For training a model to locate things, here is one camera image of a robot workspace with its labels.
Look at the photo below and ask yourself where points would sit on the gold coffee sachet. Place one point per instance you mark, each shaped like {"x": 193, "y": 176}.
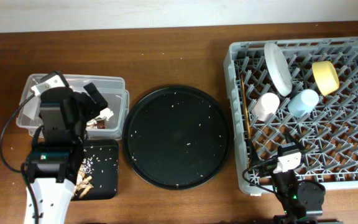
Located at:
{"x": 96, "y": 124}

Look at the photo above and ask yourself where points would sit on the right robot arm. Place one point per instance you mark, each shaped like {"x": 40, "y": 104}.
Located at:
{"x": 302, "y": 200}

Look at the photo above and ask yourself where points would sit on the clear plastic waste bin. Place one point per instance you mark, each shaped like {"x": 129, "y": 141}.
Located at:
{"x": 112, "y": 89}

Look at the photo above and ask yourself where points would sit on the pink plastic cup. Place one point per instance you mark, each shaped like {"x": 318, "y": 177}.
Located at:
{"x": 266, "y": 106}

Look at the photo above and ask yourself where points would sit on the food scraps pile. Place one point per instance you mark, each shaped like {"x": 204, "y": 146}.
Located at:
{"x": 83, "y": 184}

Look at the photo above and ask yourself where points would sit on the grey dishwasher rack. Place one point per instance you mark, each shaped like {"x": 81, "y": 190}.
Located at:
{"x": 329, "y": 132}

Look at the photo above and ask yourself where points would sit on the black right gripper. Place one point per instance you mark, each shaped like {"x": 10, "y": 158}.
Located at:
{"x": 255, "y": 159}

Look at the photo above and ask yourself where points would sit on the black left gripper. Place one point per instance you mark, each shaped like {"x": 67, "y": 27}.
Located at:
{"x": 90, "y": 106}

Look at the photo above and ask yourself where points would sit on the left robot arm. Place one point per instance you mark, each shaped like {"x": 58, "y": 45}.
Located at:
{"x": 57, "y": 148}

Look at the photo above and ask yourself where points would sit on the white napkin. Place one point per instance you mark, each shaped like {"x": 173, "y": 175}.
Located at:
{"x": 104, "y": 114}

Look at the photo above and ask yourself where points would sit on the round black tray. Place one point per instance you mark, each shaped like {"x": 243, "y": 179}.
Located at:
{"x": 177, "y": 137}

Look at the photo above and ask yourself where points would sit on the blue plastic cup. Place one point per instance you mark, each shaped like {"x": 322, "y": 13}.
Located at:
{"x": 303, "y": 103}

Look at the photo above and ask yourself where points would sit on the grey round plate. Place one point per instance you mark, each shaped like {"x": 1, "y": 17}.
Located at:
{"x": 278, "y": 68}

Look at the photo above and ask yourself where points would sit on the rectangular black tray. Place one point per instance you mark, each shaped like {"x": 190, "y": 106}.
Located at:
{"x": 105, "y": 155}

